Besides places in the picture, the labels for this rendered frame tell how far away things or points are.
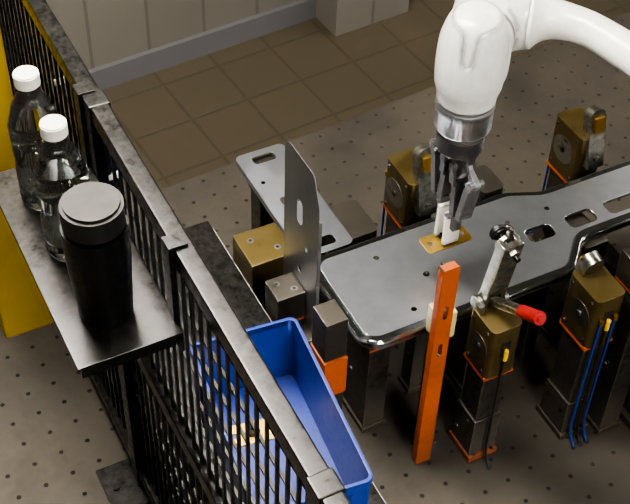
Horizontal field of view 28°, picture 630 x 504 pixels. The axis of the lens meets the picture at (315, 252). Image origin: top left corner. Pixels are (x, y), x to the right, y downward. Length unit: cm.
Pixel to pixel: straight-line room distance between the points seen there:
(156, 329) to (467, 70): 62
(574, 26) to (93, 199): 86
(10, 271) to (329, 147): 83
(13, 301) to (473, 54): 104
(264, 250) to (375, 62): 220
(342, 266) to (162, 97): 202
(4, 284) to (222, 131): 169
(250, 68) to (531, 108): 143
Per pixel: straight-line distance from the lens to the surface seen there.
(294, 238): 196
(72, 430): 232
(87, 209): 137
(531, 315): 192
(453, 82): 183
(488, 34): 179
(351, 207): 227
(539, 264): 219
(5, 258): 233
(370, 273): 213
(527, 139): 290
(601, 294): 207
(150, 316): 150
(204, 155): 385
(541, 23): 194
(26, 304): 243
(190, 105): 404
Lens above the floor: 255
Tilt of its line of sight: 46 degrees down
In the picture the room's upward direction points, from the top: 2 degrees clockwise
